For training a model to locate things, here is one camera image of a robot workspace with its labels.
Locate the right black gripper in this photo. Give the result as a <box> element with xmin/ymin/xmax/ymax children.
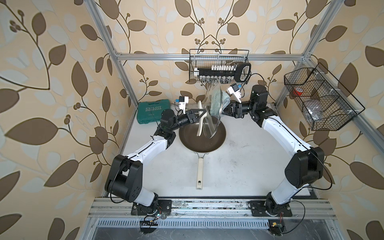
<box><xmin>217</xmin><ymin>100</ymin><xmax>257</xmax><ymax>120</ymax></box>

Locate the clear plastic bag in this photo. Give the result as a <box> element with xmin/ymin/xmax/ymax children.
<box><xmin>304</xmin><ymin>100</ymin><xmax>323</xmax><ymax>121</ymax></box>

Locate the green tool case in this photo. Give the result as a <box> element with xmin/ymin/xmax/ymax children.
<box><xmin>137</xmin><ymin>100</ymin><xmax>171</xmax><ymax>124</ymax></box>

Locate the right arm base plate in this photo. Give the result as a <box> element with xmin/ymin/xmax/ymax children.
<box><xmin>248</xmin><ymin>200</ymin><xmax>293</xmax><ymax>217</ymax></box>

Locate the black socket holder tool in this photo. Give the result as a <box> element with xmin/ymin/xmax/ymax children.
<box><xmin>192</xmin><ymin>63</ymin><xmax>252</xmax><ymax>84</ymax></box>

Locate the green fluffy cloth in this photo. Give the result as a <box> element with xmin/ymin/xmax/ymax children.
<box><xmin>210</xmin><ymin>91</ymin><xmax>231</xmax><ymax>118</ymax></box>

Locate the aluminium front rail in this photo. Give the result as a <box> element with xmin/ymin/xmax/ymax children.
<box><xmin>88</xmin><ymin>198</ymin><xmax>337</xmax><ymax>220</ymax></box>

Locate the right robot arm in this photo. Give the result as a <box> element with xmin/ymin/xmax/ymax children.
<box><xmin>222</xmin><ymin>84</ymin><xmax>325</xmax><ymax>213</ymax></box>

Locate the wire basket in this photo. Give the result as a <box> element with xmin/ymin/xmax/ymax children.
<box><xmin>284</xmin><ymin>63</ymin><xmax>366</xmax><ymax>131</ymax></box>
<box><xmin>189</xmin><ymin>49</ymin><xmax>252</xmax><ymax>84</ymax></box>

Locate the frying pan cream handle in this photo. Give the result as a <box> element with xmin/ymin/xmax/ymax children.
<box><xmin>179</xmin><ymin>122</ymin><xmax>227</xmax><ymax>190</ymax></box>

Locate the right wire basket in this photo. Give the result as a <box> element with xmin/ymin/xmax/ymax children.
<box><xmin>284</xmin><ymin>63</ymin><xmax>366</xmax><ymax>131</ymax></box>

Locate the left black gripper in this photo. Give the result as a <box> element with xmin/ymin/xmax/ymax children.
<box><xmin>167</xmin><ymin>109</ymin><xmax>204</xmax><ymax>133</ymax></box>

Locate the glass pot lid cream handle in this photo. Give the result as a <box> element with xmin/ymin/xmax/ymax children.
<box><xmin>197</xmin><ymin>81</ymin><xmax>231</xmax><ymax>139</ymax></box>

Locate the back wire basket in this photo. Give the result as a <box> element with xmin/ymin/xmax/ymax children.
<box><xmin>189</xmin><ymin>49</ymin><xmax>252</xmax><ymax>84</ymax></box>

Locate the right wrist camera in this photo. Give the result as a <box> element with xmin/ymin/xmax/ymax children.
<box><xmin>227</xmin><ymin>83</ymin><xmax>242</xmax><ymax>103</ymax></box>

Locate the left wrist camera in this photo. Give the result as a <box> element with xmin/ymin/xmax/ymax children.
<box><xmin>178</xmin><ymin>96</ymin><xmax>189</xmax><ymax>114</ymax></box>

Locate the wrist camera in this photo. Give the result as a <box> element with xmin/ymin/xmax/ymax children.
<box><xmin>227</xmin><ymin>83</ymin><xmax>242</xmax><ymax>103</ymax></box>
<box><xmin>178</xmin><ymin>96</ymin><xmax>189</xmax><ymax>114</ymax></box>

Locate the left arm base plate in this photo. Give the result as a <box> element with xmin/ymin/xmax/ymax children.
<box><xmin>131</xmin><ymin>199</ymin><xmax>172</xmax><ymax>217</ymax></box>

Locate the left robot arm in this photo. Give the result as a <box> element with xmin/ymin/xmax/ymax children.
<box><xmin>105</xmin><ymin>107</ymin><xmax>207</xmax><ymax>214</ymax></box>

